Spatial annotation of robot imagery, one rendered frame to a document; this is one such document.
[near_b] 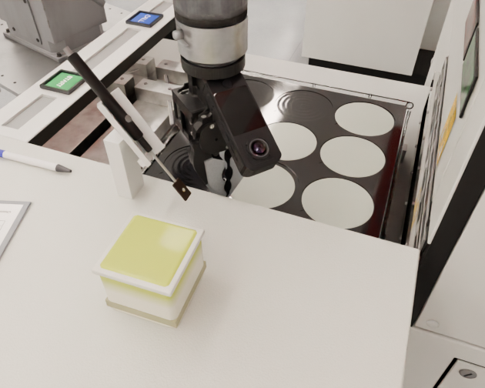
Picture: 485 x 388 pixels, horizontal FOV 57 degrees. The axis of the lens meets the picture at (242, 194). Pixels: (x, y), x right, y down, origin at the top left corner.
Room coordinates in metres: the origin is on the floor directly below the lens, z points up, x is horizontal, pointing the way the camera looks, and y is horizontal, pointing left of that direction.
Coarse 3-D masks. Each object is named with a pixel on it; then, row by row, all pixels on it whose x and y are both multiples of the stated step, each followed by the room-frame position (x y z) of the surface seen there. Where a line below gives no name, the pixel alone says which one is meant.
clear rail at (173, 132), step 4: (172, 128) 0.61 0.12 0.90; (176, 128) 0.61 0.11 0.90; (168, 132) 0.60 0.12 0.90; (172, 132) 0.60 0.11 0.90; (176, 132) 0.60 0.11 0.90; (168, 136) 0.59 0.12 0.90; (172, 136) 0.59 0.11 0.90; (164, 140) 0.58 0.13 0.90; (168, 140) 0.58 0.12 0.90; (164, 144) 0.57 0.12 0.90; (168, 144) 0.57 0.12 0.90; (164, 148) 0.56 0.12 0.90; (160, 152) 0.55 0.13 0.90; (152, 160) 0.53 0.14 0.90; (144, 168) 0.51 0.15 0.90; (148, 168) 0.51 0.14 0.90; (144, 172) 0.50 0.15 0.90
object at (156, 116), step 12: (180, 84) 0.79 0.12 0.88; (144, 108) 0.70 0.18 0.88; (156, 108) 0.70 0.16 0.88; (156, 120) 0.66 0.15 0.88; (168, 120) 0.68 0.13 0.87; (108, 132) 0.63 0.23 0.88; (156, 132) 0.64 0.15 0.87; (96, 144) 0.60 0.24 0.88; (84, 156) 0.56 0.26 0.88; (96, 156) 0.56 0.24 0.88
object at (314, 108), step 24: (264, 96) 0.71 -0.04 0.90; (288, 96) 0.71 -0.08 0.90; (312, 96) 0.71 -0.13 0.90; (336, 96) 0.71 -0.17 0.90; (288, 120) 0.64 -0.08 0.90; (312, 120) 0.64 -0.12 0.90; (384, 144) 0.57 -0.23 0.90; (168, 168) 0.51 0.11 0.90; (192, 168) 0.51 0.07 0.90; (288, 168) 0.51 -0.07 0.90; (312, 168) 0.51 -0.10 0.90; (384, 168) 0.51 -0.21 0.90; (384, 192) 0.46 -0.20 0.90
